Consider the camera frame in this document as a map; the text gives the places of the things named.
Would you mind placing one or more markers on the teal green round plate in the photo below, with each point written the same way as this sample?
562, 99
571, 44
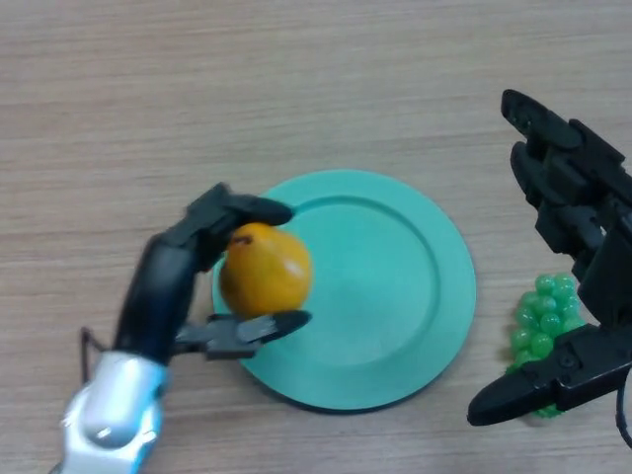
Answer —
375, 296

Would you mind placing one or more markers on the green grape bunch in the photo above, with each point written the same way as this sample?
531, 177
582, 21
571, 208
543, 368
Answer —
548, 306

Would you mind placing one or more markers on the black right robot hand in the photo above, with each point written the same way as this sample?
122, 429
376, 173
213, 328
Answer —
607, 286

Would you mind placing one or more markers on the yellow pear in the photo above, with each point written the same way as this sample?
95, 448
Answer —
266, 271

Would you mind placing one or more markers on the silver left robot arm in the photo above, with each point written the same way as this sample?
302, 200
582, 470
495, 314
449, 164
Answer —
113, 410

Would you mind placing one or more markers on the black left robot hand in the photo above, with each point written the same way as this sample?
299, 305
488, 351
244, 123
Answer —
158, 286

